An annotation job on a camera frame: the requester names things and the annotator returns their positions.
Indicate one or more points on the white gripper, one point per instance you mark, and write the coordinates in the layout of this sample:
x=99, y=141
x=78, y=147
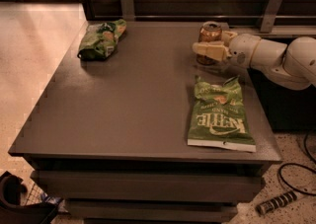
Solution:
x=243, y=49

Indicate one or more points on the orange soda can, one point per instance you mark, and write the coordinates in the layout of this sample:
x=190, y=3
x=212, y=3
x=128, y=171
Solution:
x=209, y=31

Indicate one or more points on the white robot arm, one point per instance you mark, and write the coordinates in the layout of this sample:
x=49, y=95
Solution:
x=292, y=66

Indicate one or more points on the green Kettle chip bag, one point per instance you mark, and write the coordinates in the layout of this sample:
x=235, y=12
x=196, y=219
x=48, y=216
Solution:
x=219, y=117

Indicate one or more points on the crumpled green chip bag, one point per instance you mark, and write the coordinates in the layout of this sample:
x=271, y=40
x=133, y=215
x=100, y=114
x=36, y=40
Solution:
x=101, y=40

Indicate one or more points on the grey drawer cabinet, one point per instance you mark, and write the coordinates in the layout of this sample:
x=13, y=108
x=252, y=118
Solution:
x=110, y=137

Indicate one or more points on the black white striped tube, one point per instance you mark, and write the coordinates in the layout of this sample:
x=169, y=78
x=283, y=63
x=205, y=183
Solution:
x=277, y=202

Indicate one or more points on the dark bin at corner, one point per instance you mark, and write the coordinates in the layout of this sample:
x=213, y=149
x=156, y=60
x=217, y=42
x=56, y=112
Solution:
x=11, y=209

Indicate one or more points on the right metal wall bracket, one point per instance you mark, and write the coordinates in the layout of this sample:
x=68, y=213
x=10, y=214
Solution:
x=269, y=16

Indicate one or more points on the metal wall bracket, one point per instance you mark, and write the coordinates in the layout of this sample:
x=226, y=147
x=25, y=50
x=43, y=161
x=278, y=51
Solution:
x=269, y=16
x=127, y=9

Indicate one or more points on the left metal wall bracket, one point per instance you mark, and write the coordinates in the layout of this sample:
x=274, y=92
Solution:
x=127, y=9

